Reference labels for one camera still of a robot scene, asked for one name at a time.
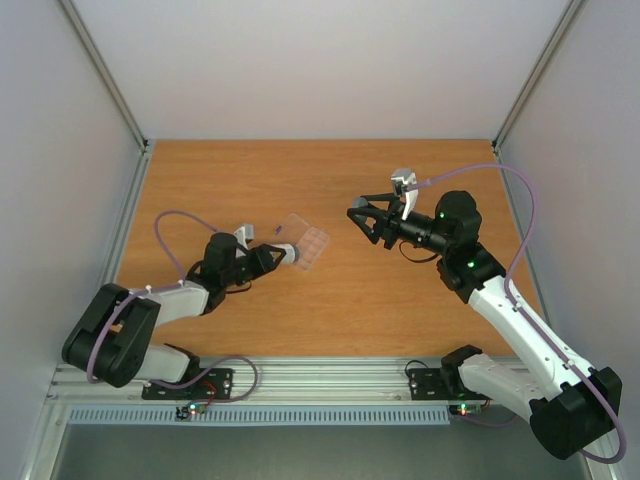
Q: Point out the right small circuit board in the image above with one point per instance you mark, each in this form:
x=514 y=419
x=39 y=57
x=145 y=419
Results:
x=468 y=409

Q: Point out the left small circuit board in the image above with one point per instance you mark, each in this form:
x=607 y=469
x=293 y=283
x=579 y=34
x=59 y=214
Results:
x=190 y=411

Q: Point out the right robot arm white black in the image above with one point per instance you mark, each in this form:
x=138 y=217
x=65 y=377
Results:
x=567 y=402

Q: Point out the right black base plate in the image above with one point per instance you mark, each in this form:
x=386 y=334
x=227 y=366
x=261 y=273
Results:
x=427 y=384

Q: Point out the clear plastic pill organizer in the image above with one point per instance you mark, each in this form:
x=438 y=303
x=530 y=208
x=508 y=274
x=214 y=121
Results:
x=310 y=241

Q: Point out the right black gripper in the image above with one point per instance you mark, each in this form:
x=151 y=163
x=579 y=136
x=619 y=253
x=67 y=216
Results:
x=386 y=224

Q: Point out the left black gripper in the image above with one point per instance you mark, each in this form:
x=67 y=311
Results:
x=265 y=260

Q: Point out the aluminium front frame rail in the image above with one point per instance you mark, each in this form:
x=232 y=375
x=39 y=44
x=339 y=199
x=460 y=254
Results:
x=282 y=380

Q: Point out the left aluminium corner post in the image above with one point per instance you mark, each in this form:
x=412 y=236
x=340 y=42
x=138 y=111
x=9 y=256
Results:
x=91 y=49

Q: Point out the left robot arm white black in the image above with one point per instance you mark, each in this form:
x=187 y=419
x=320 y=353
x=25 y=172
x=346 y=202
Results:
x=111 y=342

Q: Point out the orange pill bottle grey cap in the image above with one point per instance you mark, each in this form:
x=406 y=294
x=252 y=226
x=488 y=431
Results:
x=293 y=256

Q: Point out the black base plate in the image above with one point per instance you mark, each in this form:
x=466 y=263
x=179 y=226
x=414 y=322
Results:
x=427 y=384
x=216 y=384

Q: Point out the small circuit board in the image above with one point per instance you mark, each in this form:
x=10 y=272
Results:
x=468 y=409
x=190 y=411

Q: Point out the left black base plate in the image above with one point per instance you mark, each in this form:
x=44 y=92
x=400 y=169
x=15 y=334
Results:
x=216 y=384

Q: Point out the grey slotted cable duct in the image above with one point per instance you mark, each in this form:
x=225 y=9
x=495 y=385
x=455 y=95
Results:
x=261 y=416

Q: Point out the aluminium corner post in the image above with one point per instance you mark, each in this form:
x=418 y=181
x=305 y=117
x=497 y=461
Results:
x=91 y=49
x=550 y=49

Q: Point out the right aluminium corner post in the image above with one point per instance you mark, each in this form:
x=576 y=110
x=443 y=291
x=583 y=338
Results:
x=550 y=49

